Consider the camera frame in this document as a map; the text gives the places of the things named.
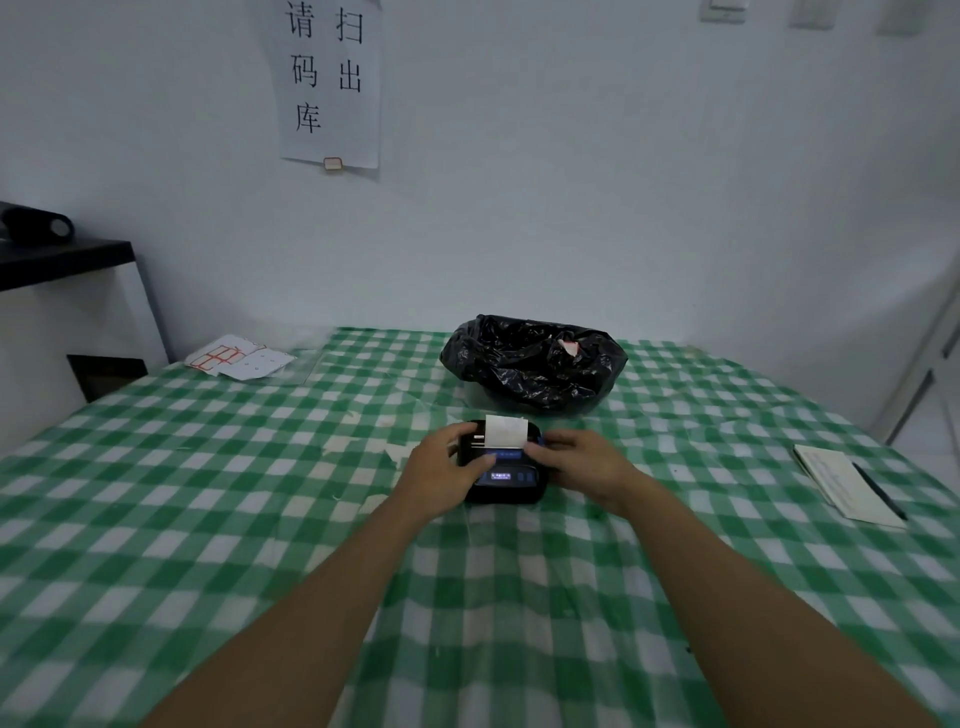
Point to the black pen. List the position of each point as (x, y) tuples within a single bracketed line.
[(879, 490)]

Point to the white notebook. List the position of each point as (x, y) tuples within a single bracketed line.
[(844, 484)]

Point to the black portable label printer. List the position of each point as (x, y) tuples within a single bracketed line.
[(508, 475)]

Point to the green checkered tablecloth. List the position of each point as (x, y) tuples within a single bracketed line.
[(225, 525)]

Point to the crumpled paper scrap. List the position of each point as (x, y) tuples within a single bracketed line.
[(566, 348)]

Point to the person's left hand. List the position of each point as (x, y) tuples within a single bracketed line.
[(436, 472)]

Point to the person's left thumb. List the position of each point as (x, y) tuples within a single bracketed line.
[(481, 471)]

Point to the red bordered sticker sheet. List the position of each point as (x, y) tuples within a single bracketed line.
[(238, 357)]

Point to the person's right forearm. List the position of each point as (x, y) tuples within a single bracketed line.
[(750, 622)]

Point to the person's right fingers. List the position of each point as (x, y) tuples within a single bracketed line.
[(544, 447)]

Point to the black plastic bag bin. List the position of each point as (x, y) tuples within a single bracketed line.
[(534, 361)]

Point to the person's left forearm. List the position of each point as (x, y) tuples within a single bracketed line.
[(300, 615)]

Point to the white printed label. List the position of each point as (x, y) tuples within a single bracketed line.
[(505, 431)]

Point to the person's right hand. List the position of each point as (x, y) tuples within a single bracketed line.
[(592, 463)]

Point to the black side table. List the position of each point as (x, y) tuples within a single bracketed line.
[(67, 262)]

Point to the black cylindrical device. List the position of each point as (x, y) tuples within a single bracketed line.
[(34, 223)]

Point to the white paper wall sign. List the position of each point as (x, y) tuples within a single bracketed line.
[(330, 79)]

